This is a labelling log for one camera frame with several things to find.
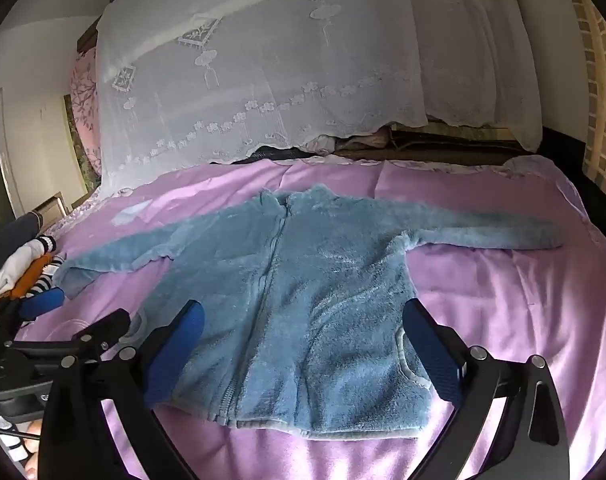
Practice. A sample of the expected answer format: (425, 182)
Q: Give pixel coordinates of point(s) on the folded pink quilt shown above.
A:
(355, 141)

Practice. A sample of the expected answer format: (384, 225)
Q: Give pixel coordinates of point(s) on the pink floral pillow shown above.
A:
(83, 95)

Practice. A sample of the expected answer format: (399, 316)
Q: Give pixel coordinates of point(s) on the dark grey cloth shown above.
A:
(15, 230)

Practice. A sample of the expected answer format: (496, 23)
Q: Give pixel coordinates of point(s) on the black and white striped cloth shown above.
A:
(45, 280)

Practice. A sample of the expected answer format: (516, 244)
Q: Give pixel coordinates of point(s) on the person's left hand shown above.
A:
(32, 429)

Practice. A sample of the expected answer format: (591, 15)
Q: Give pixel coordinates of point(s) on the dark brown bedding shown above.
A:
(458, 142)

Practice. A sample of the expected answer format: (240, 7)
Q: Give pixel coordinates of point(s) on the pink bed sheet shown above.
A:
(493, 305)

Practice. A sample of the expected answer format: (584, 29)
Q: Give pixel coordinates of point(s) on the orange cloth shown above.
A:
(25, 284)

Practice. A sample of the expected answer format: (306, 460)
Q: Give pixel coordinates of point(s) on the white door frame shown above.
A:
(3, 155)

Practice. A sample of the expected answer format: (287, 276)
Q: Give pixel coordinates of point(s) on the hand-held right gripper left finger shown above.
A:
(175, 352)

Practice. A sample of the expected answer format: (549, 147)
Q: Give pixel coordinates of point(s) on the white lace curtain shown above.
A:
(283, 65)

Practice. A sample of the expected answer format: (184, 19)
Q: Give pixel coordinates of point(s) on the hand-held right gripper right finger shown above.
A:
(433, 355)

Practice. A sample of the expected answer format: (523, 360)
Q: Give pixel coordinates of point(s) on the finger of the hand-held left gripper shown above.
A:
(43, 304)
(105, 329)

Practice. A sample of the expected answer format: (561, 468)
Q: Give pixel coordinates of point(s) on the blue fleece jacket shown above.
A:
(313, 290)

